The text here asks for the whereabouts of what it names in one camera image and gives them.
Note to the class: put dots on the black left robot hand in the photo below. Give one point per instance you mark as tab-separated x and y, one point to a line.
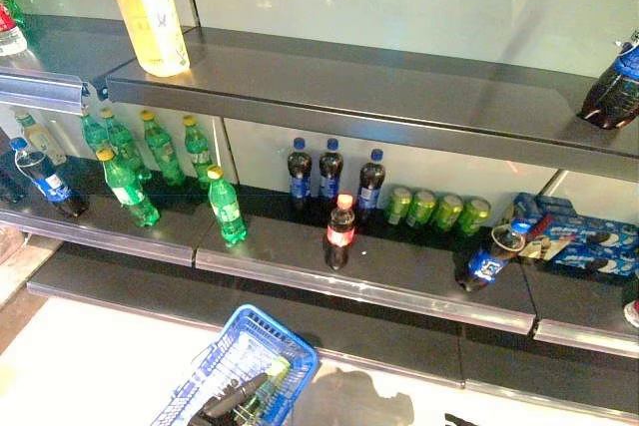
224	403

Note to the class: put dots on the small yellow tea bottle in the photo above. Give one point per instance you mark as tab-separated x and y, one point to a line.
42	141

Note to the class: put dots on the water bottle red label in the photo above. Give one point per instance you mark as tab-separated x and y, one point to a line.
10	42

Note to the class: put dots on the blue plastic shopping basket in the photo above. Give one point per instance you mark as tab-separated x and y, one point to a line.
299	371

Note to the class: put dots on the cola bottle red label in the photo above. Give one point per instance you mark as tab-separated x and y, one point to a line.
339	236

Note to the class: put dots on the large yellow tea bottle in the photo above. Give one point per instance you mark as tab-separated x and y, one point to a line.
150	22

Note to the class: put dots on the blue cookie box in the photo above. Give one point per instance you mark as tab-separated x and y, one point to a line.
594	231
556	206
584	261
526	206

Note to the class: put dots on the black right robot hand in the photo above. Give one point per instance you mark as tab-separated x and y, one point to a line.
456	421

